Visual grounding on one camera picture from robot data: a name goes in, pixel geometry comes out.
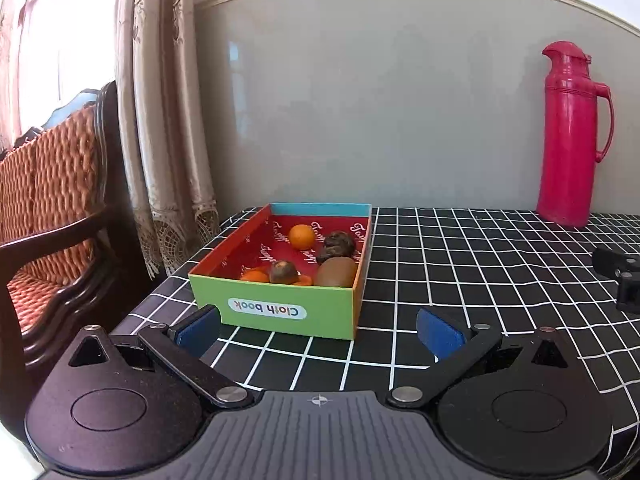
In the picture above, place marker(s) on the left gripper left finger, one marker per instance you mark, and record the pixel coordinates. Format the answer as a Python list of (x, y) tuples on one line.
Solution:
[(179, 349)]

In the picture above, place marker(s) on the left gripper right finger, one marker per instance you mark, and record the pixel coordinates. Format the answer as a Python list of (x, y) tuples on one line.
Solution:
[(457, 349)]

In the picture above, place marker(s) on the large orange mandarin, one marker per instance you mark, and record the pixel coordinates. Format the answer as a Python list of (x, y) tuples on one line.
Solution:
[(255, 276)]

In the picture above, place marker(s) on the dark wrinkled passion fruit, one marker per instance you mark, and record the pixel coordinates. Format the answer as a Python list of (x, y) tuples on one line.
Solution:
[(283, 272)]

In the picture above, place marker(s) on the brown kiwi fruit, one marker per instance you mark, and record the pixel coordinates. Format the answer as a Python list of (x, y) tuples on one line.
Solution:
[(336, 272)]

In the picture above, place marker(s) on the small orange mandarin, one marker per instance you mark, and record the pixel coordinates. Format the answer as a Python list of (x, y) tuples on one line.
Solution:
[(302, 237)]

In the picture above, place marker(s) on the black white grid tablecloth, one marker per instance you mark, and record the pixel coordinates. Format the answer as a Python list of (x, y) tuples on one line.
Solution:
[(504, 268)]

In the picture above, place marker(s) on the colourful cardboard box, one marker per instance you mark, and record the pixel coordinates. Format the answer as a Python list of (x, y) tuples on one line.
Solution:
[(328, 312)]

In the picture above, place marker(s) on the pink thermos flask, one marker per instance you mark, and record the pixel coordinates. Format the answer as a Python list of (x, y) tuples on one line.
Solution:
[(571, 152)]

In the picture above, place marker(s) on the orange woven sofa cushion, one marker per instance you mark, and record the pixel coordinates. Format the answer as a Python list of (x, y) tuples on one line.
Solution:
[(47, 183)]

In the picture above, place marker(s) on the beige lace curtain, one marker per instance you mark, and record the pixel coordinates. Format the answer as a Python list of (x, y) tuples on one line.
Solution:
[(162, 134)]

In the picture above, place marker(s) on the dark wooden sofa frame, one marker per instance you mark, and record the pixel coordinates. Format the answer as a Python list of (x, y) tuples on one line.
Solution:
[(112, 285)]

